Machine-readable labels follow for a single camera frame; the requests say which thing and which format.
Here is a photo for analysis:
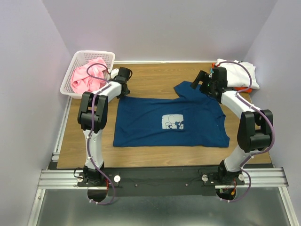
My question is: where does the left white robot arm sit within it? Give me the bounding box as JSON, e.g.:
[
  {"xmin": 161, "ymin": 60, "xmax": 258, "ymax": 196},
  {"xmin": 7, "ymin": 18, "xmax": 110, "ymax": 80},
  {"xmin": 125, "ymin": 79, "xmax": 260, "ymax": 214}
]
[{"xmin": 73, "ymin": 67, "xmax": 133, "ymax": 187}]

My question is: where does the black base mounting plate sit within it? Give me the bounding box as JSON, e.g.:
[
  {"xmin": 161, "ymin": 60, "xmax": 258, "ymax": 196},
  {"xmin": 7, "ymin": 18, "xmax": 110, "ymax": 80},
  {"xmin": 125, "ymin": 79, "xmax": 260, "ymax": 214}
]
[{"xmin": 74, "ymin": 167, "xmax": 238, "ymax": 200}]

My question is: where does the white plastic laundry basket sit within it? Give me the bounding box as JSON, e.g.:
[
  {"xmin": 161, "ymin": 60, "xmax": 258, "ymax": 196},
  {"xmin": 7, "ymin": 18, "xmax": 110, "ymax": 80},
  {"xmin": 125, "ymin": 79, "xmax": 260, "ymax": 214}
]
[{"xmin": 60, "ymin": 50, "xmax": 115, "ymax": 99}]

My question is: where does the pink t-shirt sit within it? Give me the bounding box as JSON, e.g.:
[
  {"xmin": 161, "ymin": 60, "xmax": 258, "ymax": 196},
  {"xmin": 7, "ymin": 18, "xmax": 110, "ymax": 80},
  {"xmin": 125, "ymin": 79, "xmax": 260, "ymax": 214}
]
[{"xmin": 70, "ymin": 57, "xmax": 108, "ymax": 94}]

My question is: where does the white folded t-shirt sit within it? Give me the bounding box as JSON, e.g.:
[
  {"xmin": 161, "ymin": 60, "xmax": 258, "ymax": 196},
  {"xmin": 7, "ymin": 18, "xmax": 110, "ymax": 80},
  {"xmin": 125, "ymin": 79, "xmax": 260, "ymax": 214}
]
[{"xmin": 215, "ymin": 58, "xmax": 260, "ymax": 89}]

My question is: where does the orange folded t-shirt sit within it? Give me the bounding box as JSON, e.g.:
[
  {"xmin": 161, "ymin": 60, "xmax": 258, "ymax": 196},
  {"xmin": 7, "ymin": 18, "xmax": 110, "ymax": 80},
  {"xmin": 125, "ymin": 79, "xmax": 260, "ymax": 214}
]
[{"xmin": 210, "ymin": 61, "xmax": 252, "ymax": 93}]

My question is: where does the aluminium frame rail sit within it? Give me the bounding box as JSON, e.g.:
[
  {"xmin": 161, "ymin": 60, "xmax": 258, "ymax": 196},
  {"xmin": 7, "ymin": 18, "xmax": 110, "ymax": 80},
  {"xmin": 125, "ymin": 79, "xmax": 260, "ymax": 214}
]
[{"xmin": 38, "ymin": 168, "xmax": 288, "ymax": 189}]

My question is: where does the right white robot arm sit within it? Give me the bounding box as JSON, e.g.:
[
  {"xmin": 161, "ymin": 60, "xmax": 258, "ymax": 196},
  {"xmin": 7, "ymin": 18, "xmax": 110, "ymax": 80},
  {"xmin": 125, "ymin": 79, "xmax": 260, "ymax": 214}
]
[{"xmin": 191, "ymin": 67, "xmax": 275, "ymax": 185}]

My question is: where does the left aluminium side rail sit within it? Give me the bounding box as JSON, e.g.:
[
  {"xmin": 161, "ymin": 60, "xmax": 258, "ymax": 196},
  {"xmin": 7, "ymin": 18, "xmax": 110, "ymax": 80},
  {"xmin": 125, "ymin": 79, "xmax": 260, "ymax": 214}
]
[{"xmin": 51, "ymin": 97, "xmax": 72, "ymax": 162}]

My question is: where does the dark blue printed t-shirt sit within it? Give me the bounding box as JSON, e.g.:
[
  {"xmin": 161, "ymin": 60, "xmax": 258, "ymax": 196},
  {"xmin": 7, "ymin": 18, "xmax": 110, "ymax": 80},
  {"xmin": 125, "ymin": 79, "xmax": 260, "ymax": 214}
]
[{"xmin": 113, "ymin": 81, "xmax": 230, "ymax": 148}]

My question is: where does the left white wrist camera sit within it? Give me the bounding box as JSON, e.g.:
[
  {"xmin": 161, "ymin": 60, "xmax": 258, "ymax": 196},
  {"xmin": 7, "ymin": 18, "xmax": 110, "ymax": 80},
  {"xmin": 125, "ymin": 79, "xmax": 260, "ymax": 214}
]
[{"xmin": 110, "ymin": 68, "xmax": 119, "ymax": 79}]

